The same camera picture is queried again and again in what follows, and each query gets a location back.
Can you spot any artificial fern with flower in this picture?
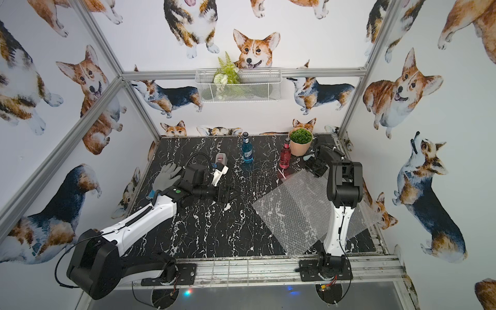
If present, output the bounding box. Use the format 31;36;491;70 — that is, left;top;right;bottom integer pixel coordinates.
213;52;242;100

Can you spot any grey tape dispenser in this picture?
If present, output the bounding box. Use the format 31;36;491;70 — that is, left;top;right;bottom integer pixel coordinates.
215;153;227;165

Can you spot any teal garden trowel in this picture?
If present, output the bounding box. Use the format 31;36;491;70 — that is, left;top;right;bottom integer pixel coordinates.
303;154;315;161

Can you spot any white wire wall basket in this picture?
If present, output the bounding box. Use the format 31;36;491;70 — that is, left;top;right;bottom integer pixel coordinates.
195;68;282;103

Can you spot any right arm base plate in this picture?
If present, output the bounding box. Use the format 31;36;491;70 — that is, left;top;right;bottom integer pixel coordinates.
294;256;353;282

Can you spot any blue wine bottle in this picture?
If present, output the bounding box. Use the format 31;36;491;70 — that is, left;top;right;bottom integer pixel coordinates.
242;132;253;164

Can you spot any potted green plant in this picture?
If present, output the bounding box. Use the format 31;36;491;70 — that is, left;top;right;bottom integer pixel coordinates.
289;128;313;156

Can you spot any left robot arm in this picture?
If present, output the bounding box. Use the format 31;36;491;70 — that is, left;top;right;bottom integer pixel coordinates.
67;162;231;300

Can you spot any aluminium front rail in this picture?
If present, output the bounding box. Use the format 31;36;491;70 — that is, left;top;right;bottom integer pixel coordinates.
115;255;406;291

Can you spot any grey work glove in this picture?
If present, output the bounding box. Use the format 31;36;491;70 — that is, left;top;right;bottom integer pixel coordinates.
147;163;182;200

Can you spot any red wine bottle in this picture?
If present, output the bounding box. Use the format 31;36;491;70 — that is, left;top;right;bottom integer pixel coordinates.
279;138;291;169

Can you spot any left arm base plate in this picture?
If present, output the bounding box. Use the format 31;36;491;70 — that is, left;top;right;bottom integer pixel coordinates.
141;263;197;287

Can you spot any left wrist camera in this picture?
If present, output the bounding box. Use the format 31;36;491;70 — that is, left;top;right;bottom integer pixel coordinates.
211;161;229;187

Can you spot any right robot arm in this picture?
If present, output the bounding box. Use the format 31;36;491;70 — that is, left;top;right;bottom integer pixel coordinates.
306;143;364;273

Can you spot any bubble wrap sheet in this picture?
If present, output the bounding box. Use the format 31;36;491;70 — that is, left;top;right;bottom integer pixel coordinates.
346;182;380;240
253;170;346;256

